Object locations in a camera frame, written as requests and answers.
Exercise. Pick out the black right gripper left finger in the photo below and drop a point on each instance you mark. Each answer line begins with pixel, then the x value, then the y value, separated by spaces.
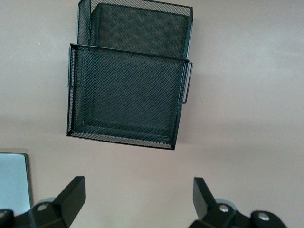
pixel 64 204

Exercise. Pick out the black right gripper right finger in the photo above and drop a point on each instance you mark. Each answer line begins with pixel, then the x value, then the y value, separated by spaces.
pixel 204 209

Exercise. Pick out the grey closed laptop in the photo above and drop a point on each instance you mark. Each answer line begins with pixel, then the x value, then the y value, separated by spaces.
pixel 12 180

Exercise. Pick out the black mesh desk organizer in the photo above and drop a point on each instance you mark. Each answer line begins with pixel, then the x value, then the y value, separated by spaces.
pixel 130 95

